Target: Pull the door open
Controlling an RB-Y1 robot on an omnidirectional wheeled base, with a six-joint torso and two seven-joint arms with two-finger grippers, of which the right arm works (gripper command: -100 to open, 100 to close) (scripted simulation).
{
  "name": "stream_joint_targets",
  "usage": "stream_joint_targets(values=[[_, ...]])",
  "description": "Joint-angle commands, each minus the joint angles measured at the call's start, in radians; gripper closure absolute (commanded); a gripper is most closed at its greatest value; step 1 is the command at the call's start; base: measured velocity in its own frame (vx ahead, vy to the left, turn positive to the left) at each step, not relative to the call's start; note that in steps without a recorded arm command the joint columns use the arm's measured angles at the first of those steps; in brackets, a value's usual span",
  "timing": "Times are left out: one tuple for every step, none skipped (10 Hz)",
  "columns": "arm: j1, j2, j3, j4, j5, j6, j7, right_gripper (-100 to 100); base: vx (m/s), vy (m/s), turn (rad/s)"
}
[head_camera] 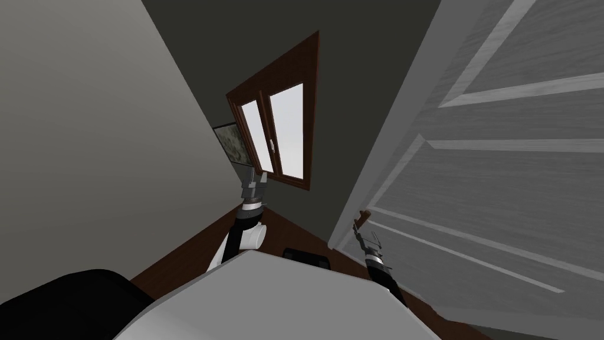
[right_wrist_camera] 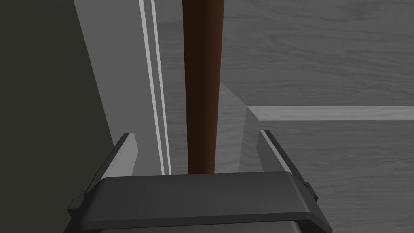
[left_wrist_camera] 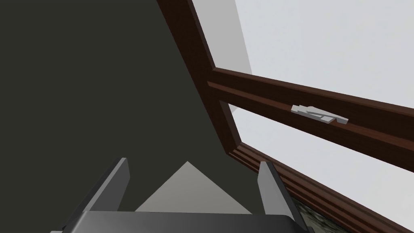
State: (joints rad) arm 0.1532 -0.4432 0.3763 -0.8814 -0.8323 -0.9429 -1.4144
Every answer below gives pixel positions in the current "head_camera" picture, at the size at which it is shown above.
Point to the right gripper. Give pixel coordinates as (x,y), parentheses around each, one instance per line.
(369,246)

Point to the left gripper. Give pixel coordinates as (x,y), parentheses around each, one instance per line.
(251,191)

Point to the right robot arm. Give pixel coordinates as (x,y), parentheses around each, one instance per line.
(384,276)

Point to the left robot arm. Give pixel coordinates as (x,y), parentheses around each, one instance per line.
(243,231)

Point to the brown framed window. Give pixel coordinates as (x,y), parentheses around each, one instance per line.
(288,127)

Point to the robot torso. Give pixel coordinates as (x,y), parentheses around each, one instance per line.
(283,302)

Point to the grey panelled door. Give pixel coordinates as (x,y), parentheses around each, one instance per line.
(495,179)

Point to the framed wall picture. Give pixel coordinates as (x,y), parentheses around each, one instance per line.
(232,144)

